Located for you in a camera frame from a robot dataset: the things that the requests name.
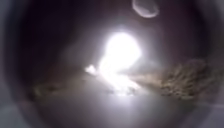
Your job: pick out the rough dry grass verge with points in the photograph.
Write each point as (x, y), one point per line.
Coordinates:
(186, 80)

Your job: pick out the dark grass verge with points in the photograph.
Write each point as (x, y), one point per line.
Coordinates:
(50, 87)

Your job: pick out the grey asphalt road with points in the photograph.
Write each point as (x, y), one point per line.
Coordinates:
(100, 108)

